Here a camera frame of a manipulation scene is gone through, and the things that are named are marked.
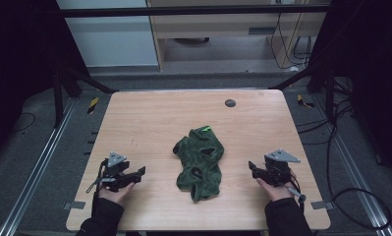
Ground black cables by shelf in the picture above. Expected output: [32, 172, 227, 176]
[269, 0, 314, 71]

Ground yellow handled tool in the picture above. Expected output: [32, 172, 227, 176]
[296, 93, 315, 109]
[86, 96, 100, 115]

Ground person's left hand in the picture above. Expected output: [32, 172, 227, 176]
[97, 182, 137, 207]

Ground black metal stand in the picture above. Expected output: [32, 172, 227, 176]
[268, 60, 338, 126]
[51, 63, 119, 130]

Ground green cloth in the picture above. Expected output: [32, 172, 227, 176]
[172, 125, 226, 203]

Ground grey tape strip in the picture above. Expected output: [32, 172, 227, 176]
[62, 201, 86, 211]
[310, 201, 335, 211]

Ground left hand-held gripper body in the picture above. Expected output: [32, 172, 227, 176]
[99, 150, 137, 194]

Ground white cabinet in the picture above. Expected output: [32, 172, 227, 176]
[55, 0, 160, 69]

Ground right hand-held gripper cable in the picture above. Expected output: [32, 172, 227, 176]
[285, 175, 308, 214]

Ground hand-held gripper cable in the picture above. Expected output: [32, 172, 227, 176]
[85, 158, 109, 195]
[285, 175, 308, 214]

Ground yellow handled tool right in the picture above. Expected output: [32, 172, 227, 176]
[296, 93, 315, 109]

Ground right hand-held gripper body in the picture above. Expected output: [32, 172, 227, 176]
[261, 148, 302, 189]

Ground left hand-held gripper cable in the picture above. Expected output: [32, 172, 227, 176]
[85, 158, 109, 195]

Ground aluminium floor rail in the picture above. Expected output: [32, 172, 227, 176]
[0, 97, 78, 236]
[309, 92, 392, 236]

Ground person's right hand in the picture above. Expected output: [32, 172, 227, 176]
[255, 170, 298, 203]

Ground black horizontal frame bar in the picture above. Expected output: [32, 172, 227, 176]
[54, 4, 332, 20]

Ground thin black floor cable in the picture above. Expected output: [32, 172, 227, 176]
[10, 111, 37, 134]

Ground yellow handled tool left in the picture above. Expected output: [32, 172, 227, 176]
[86, 96, 100, 115]

